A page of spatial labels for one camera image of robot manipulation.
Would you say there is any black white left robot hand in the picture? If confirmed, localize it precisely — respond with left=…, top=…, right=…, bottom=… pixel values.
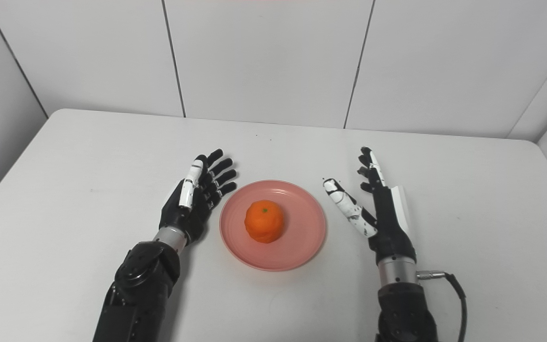
left=159, top=149, right=237, bottom=247

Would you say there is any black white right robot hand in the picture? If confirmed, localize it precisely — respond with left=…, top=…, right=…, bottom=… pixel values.
left=322, top=147, right=417, bottom=262

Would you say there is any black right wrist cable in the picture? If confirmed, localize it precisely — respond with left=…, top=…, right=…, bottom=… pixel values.
left=416, top=270, right=468, bottom=342

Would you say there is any pink round plate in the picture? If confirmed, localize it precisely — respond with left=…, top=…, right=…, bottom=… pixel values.
left=219, top=180, right=327, bottom=272

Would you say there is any orange fruit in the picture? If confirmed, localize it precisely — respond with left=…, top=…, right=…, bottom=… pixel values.
left=245, top=200, right=285, bottom=244

